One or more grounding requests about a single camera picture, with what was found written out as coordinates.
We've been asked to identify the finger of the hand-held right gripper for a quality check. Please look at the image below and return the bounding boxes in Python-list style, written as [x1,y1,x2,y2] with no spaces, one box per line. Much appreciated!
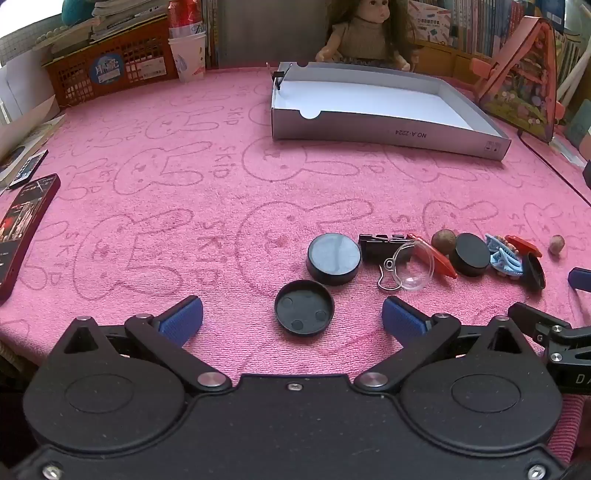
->
[508,302,575,344]
[568,267,591,294]

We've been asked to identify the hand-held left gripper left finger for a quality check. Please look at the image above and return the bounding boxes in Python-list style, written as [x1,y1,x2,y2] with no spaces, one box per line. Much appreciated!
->
[60,295,234,395]

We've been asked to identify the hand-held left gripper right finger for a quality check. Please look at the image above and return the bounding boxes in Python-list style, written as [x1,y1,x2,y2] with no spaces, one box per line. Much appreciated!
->
[353,295,539,395]

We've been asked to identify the light blue hair clip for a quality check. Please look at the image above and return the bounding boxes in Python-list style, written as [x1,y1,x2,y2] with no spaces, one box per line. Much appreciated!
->
[489,251,525,280]
[485,233,515,261]

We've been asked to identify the red hair clip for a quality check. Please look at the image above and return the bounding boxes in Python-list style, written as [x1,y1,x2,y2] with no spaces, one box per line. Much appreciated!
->
[505,234,543,258]
[409,233,459,280]

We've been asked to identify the large black binder clip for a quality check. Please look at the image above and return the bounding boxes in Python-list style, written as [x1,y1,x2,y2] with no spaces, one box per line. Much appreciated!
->
[358,232,416,292]

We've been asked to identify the black round container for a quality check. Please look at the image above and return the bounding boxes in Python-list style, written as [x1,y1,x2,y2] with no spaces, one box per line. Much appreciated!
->
[306,233,362,286]

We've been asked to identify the black round lid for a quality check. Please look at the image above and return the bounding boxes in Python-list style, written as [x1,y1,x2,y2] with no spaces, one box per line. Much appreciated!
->
[274,279,336,337]
[524,253,547,291]

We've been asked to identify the white cardboard box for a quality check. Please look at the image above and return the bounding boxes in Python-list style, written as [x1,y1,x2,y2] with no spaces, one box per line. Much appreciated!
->
[270,61,512,161]

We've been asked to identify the clear plastic dome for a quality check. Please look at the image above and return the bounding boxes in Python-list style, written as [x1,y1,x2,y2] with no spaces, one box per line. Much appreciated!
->
[390,241,437,291]

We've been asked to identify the black round puck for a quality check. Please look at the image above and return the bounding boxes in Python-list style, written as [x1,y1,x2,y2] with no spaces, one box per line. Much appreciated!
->
[450,233,491,278]

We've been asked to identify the pink printed towel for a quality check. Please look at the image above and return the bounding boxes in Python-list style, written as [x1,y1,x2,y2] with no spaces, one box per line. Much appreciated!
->
[0,67,591,467]

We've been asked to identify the red smartphone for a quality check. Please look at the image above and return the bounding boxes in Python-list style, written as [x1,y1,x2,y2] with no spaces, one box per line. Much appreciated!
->
[0,173,62,301]

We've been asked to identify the pink triangular toy house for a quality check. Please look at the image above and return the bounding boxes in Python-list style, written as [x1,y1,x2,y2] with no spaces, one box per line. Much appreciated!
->
[471,16,566,141]

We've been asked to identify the paper sheets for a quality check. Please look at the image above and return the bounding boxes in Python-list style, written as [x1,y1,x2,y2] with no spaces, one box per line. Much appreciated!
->
[0,99,68,171]

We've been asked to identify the yellow wooden box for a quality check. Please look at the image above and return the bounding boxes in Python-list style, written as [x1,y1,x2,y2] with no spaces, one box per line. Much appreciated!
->
[413,41,485,81]

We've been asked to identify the small black binder clip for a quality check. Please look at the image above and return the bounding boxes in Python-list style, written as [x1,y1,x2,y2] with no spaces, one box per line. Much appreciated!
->
[267,62,293,90]

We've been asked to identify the orange plastic basket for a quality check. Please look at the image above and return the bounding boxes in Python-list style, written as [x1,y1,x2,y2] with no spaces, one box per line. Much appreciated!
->
[41,16,178,104]

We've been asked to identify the white paper cup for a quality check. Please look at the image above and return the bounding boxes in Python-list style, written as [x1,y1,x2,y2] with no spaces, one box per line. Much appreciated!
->
[167,33,207,84]

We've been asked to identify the row of shelved books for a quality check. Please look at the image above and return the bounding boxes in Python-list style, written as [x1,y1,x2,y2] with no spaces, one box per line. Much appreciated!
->
[409,0,591,61]

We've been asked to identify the brown-haired doll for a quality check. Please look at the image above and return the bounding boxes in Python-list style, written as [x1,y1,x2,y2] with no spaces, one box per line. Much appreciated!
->
[315,0,419,72]

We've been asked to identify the white printed carton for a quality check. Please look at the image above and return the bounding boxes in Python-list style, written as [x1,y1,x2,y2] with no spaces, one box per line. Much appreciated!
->
[409,0,452,44]

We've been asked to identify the grey cardboard panel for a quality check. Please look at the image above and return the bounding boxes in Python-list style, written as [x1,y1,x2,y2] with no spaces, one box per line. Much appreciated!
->
[216,0,333,70]

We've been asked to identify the stack of books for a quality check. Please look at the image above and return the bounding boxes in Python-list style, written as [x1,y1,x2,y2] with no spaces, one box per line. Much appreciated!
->
[90,0,169,42]

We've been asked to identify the blue plush toy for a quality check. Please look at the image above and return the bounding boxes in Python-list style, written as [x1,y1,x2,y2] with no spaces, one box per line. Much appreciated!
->
[61,0,95,26]

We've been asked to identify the black cable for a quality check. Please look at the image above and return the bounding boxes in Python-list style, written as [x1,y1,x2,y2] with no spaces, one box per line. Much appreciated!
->
[517,130,591,206]

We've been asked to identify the white tube frame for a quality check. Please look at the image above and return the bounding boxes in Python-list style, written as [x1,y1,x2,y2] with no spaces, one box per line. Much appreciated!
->
[556,44,591,107]

